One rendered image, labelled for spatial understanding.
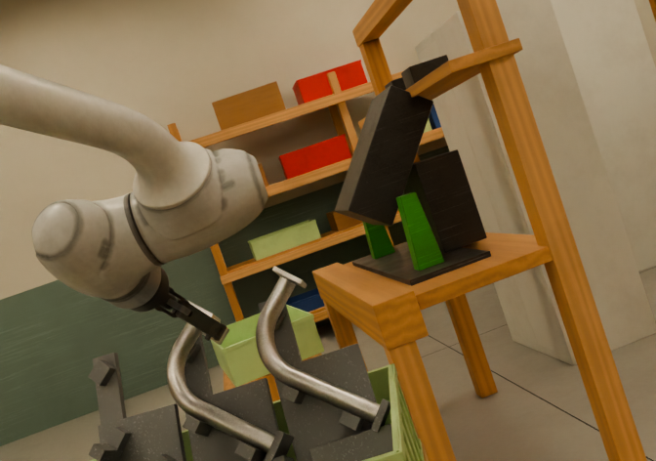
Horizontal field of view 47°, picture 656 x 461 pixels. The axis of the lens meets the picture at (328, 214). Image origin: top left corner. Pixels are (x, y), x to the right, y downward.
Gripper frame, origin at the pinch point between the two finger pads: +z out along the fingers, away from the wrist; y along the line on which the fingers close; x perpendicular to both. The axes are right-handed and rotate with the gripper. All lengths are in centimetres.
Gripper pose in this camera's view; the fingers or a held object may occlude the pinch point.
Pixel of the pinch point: (188, 316)
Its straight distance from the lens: 128.9
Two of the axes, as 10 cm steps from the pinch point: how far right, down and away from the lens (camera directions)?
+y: -8.4, -3.9, 3.7
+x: -4.9, 8.4, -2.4
